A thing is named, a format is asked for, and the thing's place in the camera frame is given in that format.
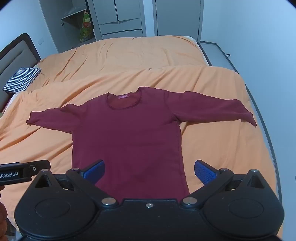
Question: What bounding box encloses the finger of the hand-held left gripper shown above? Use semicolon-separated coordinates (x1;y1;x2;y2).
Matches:
28;160;51;178

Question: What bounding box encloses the colourful printed bag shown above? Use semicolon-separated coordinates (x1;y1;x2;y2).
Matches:
80;10;94;42

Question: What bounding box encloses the houndstooth pillow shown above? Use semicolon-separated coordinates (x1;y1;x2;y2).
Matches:
3;67;42;93

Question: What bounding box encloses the orange blanket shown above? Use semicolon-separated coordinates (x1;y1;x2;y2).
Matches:
0;36;281;209

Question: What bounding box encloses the padded bed headboard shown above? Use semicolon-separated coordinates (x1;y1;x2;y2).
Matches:
0;33;41;112

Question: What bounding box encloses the grey door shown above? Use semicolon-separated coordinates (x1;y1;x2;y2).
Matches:
153;0;205;37

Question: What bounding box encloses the open wardrobe shelf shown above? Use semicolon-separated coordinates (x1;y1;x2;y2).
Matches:
39;0;96;54

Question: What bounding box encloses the dark bed frame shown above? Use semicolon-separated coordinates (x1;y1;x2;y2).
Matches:
198;42;283;204

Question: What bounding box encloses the person's left hand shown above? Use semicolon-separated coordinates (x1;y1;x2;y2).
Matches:
0;185;8;234

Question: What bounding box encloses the grey wardrobe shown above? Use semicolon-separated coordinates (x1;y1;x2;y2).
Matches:
92;0;147;41

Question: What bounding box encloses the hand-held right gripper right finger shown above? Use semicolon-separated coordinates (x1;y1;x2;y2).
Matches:
180;160;270;207

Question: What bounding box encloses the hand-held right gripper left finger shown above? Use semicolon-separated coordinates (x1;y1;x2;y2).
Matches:
30;159;119;207

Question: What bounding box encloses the maroon long-sleeve shirt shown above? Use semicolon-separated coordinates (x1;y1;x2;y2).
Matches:
26;86;258;201

